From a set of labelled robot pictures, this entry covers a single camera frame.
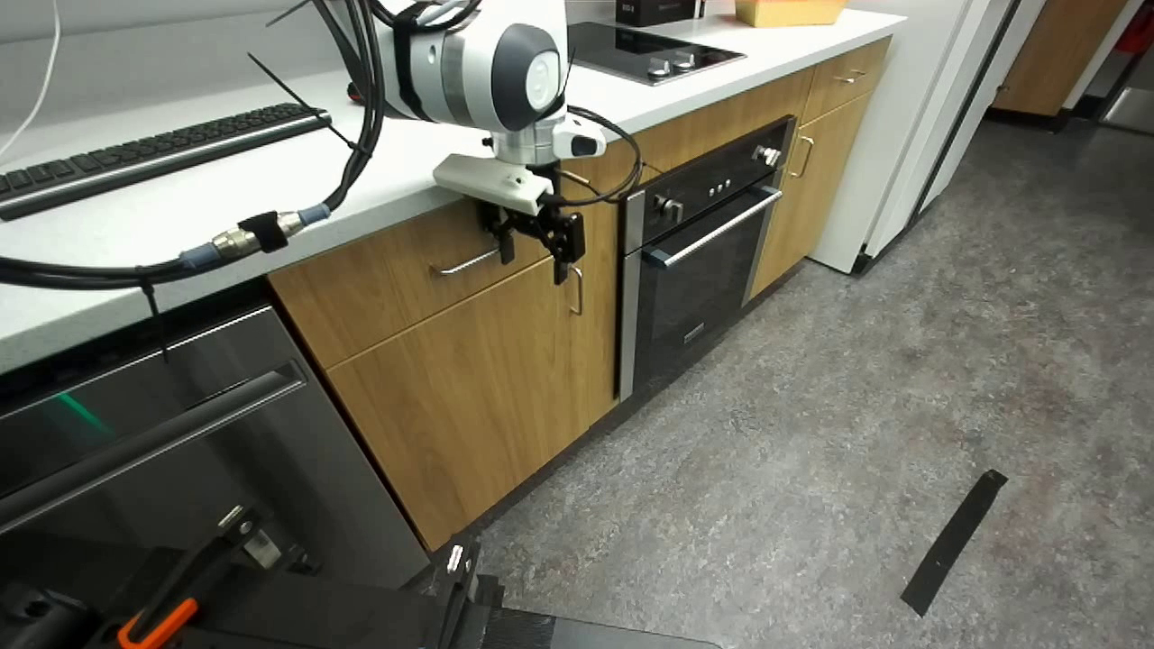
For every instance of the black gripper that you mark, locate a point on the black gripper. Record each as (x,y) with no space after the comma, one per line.
(535,214)

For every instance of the white drawer with wooden front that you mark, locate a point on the white drawer with wooden front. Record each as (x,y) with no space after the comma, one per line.
(382,289)

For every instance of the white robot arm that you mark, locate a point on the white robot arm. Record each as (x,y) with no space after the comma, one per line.
(480,57)

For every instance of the small wooden drawer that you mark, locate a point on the small wooden drawer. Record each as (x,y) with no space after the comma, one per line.
(842,78)

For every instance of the black built-in oven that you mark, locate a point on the black built-in oven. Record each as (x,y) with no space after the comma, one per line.
(698,289)

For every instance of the black cooktop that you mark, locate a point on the black cooktop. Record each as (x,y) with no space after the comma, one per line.
(637,50)

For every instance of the small black appliance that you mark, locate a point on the small black appliance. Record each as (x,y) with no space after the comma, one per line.
(655,8)

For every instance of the narrow wooden cabinet door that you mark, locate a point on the narrow wooden cabinet door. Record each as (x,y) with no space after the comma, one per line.
(813,203)

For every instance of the light wooden box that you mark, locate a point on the light wooden box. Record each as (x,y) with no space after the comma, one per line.
(787,12)

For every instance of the dark grey dishwasher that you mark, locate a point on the dark grey dishwasher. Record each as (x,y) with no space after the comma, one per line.
(238,455)

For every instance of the white refrigerator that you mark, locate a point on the white refrigerator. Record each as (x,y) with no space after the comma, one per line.
(902,119)

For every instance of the black keyboard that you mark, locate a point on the black keyboard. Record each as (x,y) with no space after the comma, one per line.
(147,147)

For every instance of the black stand base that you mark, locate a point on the black stand base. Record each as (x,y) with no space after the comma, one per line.
(363,616)

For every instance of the black floor strip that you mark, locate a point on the black floor strip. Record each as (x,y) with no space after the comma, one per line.
(958,543)

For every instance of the orange and black clamp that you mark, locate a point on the orange and black clamp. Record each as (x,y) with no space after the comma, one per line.
(155,626)

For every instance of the tall wooden cabinet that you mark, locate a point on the tall wooden cabinet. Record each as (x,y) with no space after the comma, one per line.
(1057,55)

